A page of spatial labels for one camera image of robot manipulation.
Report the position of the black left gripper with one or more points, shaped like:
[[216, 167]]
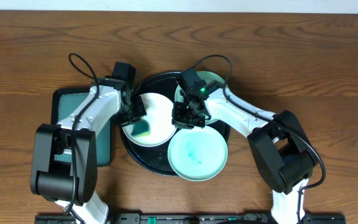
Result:
[[133, 111]]

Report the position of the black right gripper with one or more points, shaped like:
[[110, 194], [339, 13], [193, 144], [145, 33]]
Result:
[[179, 121]]

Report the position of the green yellow sponge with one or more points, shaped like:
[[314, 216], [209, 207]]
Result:
[[141, 128]]

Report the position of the white plate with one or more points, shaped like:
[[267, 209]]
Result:
[[159, 115]]

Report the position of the mint green plate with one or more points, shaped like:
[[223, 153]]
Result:
[[207, 77], [197, 154]]

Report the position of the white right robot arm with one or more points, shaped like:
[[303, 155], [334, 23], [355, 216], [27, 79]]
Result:
[[282, 153]]

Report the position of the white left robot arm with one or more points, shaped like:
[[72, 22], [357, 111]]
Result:
[[64, 164]]

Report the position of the round black tray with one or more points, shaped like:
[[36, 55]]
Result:
[[155, 158]]

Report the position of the dark green rectangular tray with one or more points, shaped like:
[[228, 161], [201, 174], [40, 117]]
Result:
[[66, 100]]

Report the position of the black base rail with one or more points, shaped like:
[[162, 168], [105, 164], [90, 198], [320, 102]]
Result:
[[263, 218]]

